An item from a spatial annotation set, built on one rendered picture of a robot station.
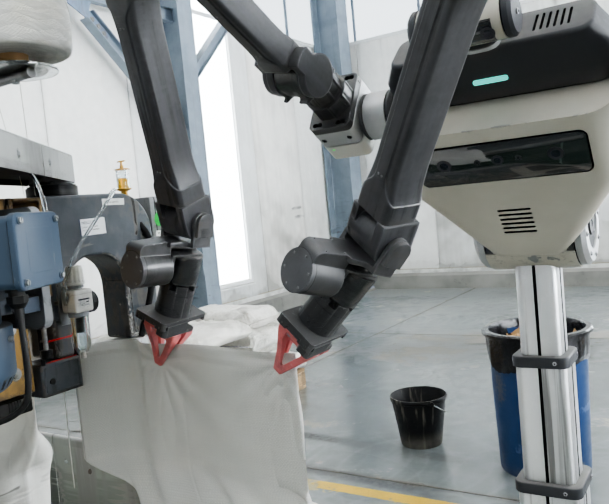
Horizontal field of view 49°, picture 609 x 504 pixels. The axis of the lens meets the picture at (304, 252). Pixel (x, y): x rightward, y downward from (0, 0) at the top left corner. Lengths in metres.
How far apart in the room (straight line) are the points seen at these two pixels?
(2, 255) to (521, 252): 0.91
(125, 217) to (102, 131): 5.42
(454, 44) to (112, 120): 6.17
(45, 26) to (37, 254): 0.32
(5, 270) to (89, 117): 5.82
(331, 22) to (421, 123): 9.33
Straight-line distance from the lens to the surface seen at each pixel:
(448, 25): 0.73
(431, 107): 0.76
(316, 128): 1.29
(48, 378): 1.19
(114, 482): 1.83
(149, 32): 0.98
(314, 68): 1.18
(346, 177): 9.74
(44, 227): 0.89
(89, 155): 6.56
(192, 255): 1.06
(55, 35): 1.01
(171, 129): 1.01
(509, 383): 3.11
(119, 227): 1.29
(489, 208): 1.27
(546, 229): 1.29
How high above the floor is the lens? 1.28
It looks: 4 degrees down
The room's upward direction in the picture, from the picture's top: 5 degrees counter-clockwise
